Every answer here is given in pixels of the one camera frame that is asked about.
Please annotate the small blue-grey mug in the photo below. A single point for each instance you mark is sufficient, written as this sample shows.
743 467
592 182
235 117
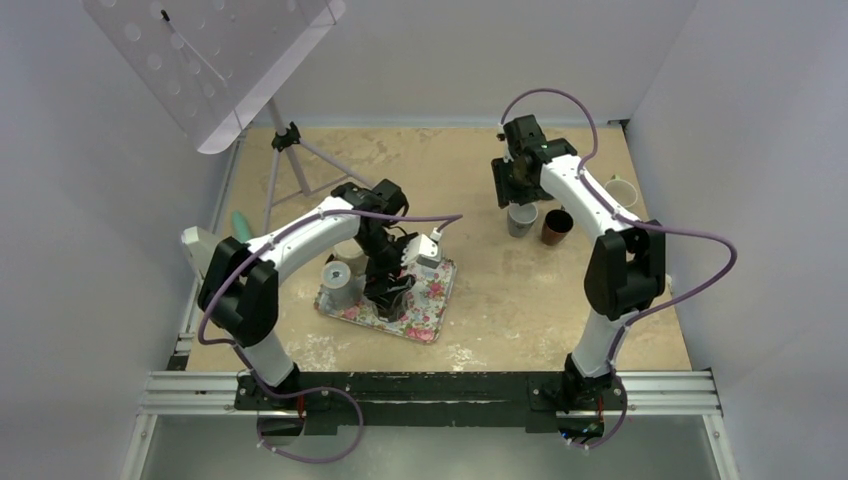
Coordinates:
521 219

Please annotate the floral serving tray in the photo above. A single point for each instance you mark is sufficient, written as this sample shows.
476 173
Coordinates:
424 318

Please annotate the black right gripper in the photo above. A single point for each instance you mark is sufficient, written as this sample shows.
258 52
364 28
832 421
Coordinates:
505 192

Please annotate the light grey mug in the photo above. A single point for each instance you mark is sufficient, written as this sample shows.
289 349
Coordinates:
341 288

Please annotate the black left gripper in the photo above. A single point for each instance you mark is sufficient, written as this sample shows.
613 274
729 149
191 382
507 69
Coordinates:
375 276

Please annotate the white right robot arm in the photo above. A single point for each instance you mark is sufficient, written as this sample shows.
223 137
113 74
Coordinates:
626 269

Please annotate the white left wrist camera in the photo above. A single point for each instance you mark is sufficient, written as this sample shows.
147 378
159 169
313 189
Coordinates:
422 250

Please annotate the white music stand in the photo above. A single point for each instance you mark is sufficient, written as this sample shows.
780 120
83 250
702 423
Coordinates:
214 65

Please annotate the white angular block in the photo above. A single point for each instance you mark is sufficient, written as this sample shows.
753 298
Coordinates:
199 246

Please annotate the teal handle tool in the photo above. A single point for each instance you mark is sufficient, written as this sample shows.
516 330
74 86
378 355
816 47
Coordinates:
241 229

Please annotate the light green mug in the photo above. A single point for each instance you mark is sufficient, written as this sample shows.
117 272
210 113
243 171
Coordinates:
622 191

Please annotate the cream white mug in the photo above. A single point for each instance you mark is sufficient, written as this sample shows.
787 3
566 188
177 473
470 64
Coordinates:
347 251

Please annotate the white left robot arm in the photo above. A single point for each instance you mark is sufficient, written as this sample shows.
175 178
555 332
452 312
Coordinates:
240 291

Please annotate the small brown mug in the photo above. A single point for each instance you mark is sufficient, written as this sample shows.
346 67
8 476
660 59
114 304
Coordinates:
556 225

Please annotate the black glossy mug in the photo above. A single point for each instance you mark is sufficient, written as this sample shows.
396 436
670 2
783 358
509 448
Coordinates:
391 310

